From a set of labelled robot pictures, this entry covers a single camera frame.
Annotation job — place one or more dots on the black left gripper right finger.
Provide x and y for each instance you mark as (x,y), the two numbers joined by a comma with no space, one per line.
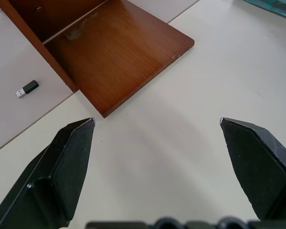
(259,171)

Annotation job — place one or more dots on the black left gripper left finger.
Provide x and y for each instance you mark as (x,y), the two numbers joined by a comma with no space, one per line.
(62,176)

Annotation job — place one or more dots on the brown wooden shelf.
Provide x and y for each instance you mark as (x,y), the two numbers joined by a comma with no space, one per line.
(105,52)

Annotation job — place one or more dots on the teal object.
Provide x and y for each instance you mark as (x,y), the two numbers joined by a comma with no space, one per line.
(275,6)

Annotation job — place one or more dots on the black USB dongle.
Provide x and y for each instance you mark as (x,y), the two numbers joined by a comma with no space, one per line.
(27,89)

